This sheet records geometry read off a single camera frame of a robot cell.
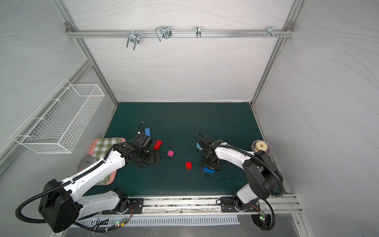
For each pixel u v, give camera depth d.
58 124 0.69
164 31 0.77
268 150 0.88
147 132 1.01
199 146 0.93
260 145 0.89
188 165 0.84
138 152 0.59
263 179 0.44
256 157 0.46
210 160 0.73
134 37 0.78
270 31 0.76
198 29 0.71
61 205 0.38
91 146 0.94
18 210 0.37
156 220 0.70
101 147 0.94
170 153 0.91
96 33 0.78
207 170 0.79
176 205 0.76
